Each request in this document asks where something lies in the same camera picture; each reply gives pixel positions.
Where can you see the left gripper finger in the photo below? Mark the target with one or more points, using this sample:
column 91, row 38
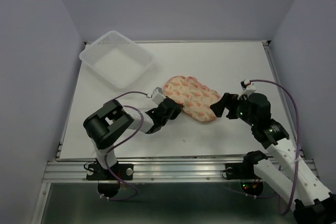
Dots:
column 176, row 111
column 157, row 125

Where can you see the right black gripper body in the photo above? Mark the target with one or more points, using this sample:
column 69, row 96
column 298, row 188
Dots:
column 242, row 113

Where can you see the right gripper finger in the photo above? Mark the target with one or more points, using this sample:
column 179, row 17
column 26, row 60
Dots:
column 233, row 115
column 228, row 101

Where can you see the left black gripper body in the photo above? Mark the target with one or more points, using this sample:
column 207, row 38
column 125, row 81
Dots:
column 175, row 112

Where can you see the floral mesh laundry bag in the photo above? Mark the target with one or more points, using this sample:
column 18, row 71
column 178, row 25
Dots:
column 196, row 98

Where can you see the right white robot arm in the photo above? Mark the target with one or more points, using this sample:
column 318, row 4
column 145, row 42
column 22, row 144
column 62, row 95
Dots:
column 307, row 197

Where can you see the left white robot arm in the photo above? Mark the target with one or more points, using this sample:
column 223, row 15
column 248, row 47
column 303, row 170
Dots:
column 106, row 126

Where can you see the white plastic basket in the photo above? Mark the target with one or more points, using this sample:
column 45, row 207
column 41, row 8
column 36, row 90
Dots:
column 117, row 59

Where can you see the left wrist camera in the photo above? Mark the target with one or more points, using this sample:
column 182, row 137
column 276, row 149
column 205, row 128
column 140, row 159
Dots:
column 157, row 96

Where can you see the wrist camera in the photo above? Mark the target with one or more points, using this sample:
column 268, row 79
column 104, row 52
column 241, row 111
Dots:
column 157, row 96
column 247, row 87

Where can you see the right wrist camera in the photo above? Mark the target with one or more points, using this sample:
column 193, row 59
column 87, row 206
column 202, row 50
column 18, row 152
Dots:
column 247, row 87

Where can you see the aluminium frame rail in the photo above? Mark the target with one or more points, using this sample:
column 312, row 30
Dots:
column 149, row 170

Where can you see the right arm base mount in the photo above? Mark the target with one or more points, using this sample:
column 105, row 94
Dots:
column 239, row 171

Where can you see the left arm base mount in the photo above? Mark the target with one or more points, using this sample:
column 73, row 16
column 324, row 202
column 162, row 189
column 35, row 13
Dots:
column 95, row 172

